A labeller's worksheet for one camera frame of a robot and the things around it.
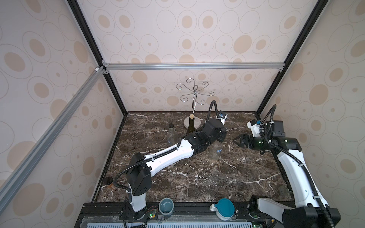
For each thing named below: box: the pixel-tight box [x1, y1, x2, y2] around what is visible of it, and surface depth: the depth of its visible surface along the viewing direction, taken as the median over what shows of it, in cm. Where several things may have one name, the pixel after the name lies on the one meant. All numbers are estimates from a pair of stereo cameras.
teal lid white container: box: [209, 198, 235, 221], surface depth 70 cm
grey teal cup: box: [158, 197, 175, 218], surface depth 73 cm
